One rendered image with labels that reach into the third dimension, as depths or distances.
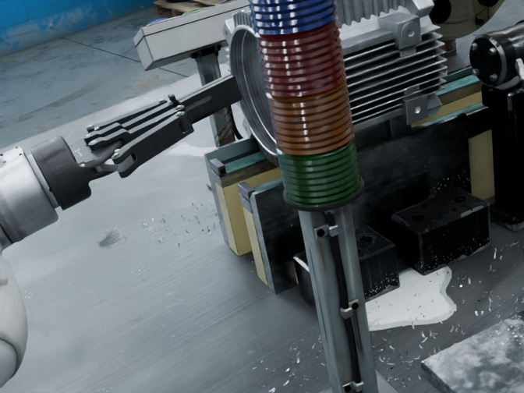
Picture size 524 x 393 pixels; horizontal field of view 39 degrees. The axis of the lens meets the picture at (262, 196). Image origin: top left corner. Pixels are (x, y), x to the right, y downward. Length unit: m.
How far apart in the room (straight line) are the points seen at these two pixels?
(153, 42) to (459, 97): 0.43
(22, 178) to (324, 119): 0.36
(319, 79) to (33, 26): 5.96
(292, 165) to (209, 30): 0.53
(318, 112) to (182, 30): 0.54
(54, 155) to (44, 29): 5.69
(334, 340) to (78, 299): 0.43
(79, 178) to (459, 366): 0.43
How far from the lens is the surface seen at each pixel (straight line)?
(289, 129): 0.54
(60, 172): 0.80
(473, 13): 1.30
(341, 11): 0.85
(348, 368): 0.67
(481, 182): 1.01
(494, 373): 0.57
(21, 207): 0.79
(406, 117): 0.88
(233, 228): 0.96
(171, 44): 1.05
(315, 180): 0.55
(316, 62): 0.52
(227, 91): 0.86
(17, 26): 6.41
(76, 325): 0.94
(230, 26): 0.91
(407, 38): 0.85
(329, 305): 0.63
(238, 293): 0.91
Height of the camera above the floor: 1.30
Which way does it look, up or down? 26 degrees down
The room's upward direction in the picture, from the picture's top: 12 degrees counter-clockwise
